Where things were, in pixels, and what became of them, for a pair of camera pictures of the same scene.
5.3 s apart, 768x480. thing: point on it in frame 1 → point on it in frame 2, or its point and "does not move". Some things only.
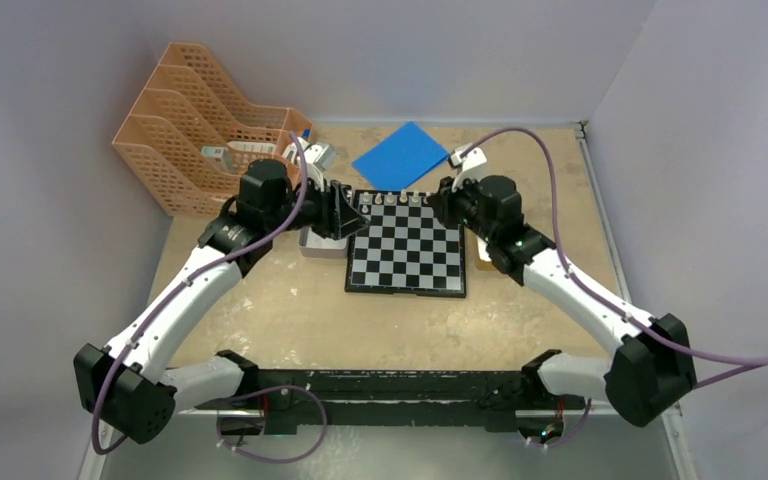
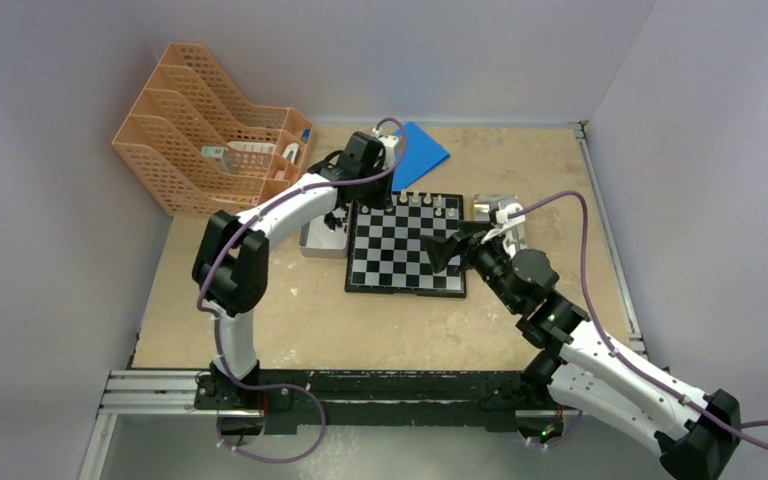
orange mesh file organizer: (193, 135) does not move
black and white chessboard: (406, 249) does not move
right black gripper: (444, 201) → (440, 251)
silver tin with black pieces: (311, 244) does not move
